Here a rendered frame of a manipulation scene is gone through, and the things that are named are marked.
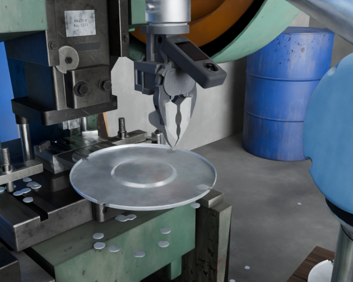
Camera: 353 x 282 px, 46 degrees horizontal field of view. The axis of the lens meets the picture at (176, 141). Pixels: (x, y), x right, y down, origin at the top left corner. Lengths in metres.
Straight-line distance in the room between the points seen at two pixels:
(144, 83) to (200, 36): 0.41
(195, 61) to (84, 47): 0.33
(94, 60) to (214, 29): 0.32
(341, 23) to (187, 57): 0.25
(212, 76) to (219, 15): 0.44
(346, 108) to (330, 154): 0.04
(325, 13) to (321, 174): 0.27
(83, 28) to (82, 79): 0.11
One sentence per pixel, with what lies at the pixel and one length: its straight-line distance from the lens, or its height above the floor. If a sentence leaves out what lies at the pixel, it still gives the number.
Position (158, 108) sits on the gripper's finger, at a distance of 0.70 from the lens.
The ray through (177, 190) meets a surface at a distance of 0.78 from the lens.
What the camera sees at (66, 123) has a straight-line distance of 1.02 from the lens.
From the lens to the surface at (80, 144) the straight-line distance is 1.04.
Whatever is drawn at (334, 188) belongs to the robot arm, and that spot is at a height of 0.99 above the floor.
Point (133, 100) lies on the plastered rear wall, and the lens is 2.67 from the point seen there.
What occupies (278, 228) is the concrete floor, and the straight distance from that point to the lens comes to 2.23.
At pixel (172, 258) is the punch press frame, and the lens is 1.07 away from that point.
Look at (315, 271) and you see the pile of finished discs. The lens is 1.29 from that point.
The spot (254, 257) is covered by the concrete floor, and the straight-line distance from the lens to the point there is 1.99.
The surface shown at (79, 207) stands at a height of 0.69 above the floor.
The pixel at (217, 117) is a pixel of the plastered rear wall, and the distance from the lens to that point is 3.33.
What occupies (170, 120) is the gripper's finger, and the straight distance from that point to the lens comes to 0.72.
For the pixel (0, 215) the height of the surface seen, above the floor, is 0.70.
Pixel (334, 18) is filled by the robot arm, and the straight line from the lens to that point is 0.54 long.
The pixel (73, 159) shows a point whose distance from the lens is 0.94.
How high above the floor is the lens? 1.13
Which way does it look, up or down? 20 degrees down
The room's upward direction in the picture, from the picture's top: straight up
